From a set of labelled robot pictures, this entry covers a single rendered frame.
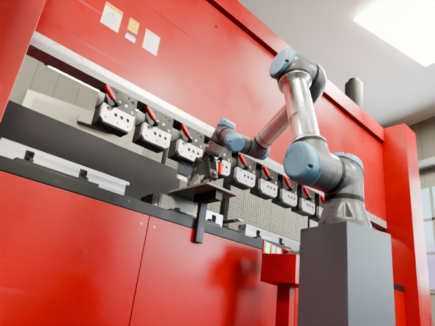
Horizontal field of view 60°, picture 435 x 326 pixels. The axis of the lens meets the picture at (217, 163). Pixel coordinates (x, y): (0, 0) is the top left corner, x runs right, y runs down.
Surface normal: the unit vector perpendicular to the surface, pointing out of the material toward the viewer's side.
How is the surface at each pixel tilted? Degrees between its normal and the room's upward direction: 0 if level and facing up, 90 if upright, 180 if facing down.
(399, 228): 90
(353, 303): 90
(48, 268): 90
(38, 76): 90
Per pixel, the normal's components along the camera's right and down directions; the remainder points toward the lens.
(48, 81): 0.51, -0.27
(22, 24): 0.69, -0.19
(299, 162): -0.82, -0.18
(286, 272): -0.53, -0.37
